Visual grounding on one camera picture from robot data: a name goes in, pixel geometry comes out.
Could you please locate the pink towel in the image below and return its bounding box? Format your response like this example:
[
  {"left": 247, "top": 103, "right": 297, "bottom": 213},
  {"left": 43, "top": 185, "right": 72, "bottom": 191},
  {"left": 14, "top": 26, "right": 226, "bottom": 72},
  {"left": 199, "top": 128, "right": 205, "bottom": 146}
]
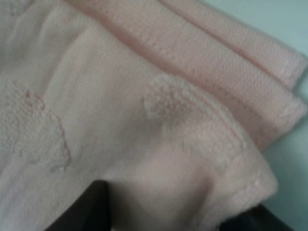
[{"left": 0, "top": 0, "right": 308, "bottom": 231}]

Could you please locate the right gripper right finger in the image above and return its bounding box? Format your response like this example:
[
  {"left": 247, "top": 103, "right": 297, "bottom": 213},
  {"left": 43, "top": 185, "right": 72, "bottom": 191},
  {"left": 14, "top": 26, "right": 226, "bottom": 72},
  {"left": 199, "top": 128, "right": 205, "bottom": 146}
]
[{"left": 220, "top": 205, "right": 293, "bottom": 231}]

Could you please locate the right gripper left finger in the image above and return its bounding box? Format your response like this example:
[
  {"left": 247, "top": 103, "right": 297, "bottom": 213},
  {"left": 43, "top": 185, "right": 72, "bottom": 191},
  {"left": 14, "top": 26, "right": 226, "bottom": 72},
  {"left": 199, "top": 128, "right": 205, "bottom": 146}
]
[{"left": 47, "top": 180, "right": 112, "bottom": 231}]

